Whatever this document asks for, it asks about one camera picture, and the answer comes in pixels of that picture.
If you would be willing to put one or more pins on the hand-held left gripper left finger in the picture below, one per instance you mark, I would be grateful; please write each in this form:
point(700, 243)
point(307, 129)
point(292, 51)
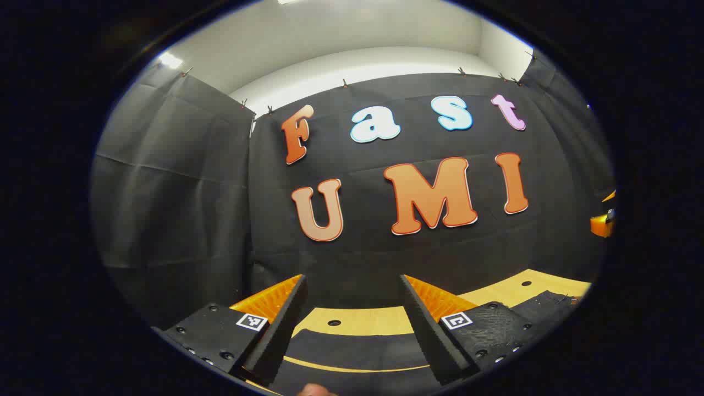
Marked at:
point(280, 341)

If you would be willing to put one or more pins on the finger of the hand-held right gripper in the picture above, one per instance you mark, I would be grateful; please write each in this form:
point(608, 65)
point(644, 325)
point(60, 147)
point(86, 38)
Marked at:
point(609, 196)
point(600, 226)

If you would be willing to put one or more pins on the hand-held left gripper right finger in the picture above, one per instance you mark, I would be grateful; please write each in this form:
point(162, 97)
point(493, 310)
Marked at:
point(426, 341)

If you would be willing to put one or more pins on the dark grey jeans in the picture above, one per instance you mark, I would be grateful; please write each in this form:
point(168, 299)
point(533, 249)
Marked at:
point(352, 346)

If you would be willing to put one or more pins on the black backdrop cloth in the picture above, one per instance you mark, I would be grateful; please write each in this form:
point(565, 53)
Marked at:
point(357, 258)

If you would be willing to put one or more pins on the ceiling light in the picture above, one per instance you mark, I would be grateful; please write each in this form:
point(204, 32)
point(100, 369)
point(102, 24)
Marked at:
point(170, 60)

